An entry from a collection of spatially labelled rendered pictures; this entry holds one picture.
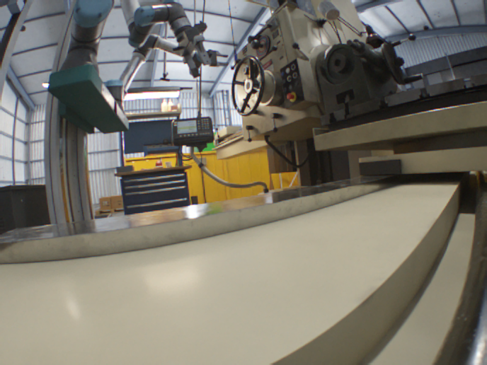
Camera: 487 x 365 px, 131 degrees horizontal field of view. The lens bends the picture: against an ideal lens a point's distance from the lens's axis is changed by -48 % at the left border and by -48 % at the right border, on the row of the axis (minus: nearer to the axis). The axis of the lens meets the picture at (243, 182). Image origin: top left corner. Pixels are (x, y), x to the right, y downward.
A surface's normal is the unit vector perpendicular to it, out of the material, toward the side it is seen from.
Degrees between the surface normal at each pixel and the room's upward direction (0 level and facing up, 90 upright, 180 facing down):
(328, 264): 0
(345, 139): 90
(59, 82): 90
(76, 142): 90
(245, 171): 90
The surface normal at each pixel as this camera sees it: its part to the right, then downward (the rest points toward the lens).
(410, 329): -0.11, -0.99
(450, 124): -0.88, 0.11
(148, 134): 0.41, 0.00
